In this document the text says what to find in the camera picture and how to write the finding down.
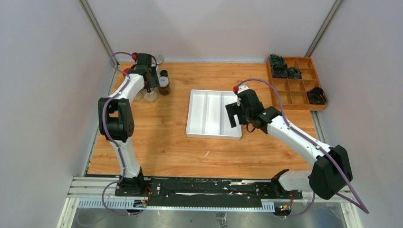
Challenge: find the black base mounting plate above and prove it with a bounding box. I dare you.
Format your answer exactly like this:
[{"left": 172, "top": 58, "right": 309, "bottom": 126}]
[{"left": 115, "top": 177, "right": 302, "bottom": 209}]

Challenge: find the black cable bundle middle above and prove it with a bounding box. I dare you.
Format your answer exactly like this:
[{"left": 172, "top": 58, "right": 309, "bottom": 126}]
[{"left": 271, "top": 62, "right": 288, "bottom": 79}]

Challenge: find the yellow-cap small bottle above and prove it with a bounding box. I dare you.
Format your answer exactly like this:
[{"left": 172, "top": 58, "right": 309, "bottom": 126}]
[{"left": 133, "top": 91, "right": 143, "bottom": 101}]

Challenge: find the white divided plastic tray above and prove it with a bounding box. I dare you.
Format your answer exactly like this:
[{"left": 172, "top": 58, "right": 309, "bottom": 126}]
[{"left": 186, "top": 89, "right": 242, "bottom": 140}]

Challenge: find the black cable bundle right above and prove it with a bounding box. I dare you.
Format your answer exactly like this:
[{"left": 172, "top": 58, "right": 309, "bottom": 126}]
[{"left": 306, "top": 87, "right": 326, "bottom": 105}]

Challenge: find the clear lidded glass jar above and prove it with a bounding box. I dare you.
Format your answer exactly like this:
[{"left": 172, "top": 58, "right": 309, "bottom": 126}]
[{"left": 143, "top": 89, "right": 158, "bottom": 102}]

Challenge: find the wooden compartment organizer box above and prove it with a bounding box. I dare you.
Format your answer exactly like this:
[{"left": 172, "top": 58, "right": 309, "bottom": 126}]
[{"left": 267, "top": 57, "right": 326, "bottom": 111}]

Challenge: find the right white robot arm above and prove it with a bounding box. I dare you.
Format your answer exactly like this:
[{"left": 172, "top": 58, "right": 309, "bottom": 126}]
[{"left": 225, "top": 85, "right": 353, "bottom": 200}]

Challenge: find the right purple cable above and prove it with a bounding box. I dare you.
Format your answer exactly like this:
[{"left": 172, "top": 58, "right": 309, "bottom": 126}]
[{"left": 233, "top": 78, "right": 370, "bottom": 219}]

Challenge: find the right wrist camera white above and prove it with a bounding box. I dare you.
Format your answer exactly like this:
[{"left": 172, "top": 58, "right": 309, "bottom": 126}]
[{"left": 238, "top": 85, "right": 249, "bottom": 95}]

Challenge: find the brown jar white lid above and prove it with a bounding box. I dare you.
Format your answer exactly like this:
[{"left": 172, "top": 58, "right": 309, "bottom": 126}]
[{"left": 159, "top": 76, "right": 171, "bottom": 95}]

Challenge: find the small black-cap bottle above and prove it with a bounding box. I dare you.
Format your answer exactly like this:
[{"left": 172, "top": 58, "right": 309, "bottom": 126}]
[{"left": 160, "top": 70, "right": 168, "bottom": 77}]

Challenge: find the red-lid sauce jar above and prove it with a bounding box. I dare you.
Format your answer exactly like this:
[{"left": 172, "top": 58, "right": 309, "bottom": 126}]
[{"left": 123, "top": 68, "right": 130, "bottom": 76}]

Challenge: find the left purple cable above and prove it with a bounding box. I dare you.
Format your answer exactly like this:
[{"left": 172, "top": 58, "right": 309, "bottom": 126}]
[{"left": 101, "top": 51, "right": 139, "bottom": 216}]

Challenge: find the purple cable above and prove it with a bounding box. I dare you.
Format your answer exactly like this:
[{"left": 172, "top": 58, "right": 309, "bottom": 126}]
[
  {"left": 233, "top": 78, "right": 370, "bottom": 219},
  {"left": 101, "top": 51, "right": 139, "bottom": 216}
]

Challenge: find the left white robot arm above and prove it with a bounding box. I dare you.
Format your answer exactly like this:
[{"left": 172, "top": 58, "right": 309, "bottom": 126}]
[{"left": 98, "top": 52, "right": 158, "bottom": 196}]

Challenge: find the green black cable bundle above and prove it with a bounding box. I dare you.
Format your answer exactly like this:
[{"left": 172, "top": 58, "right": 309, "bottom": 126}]
[{"left": 269, "top": 54, "right": 286, "bottom": 66}]

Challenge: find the silver-lid glass jar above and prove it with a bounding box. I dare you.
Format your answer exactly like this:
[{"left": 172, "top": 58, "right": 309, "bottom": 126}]
[{"left": 155, "top": 54, "right": 165, "bottom": 65}]

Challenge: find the green cable bundle small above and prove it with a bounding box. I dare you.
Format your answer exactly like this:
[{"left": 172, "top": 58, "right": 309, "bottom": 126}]
[{"left": 287, "top": 66, "right": 302, "bottom": 79}]

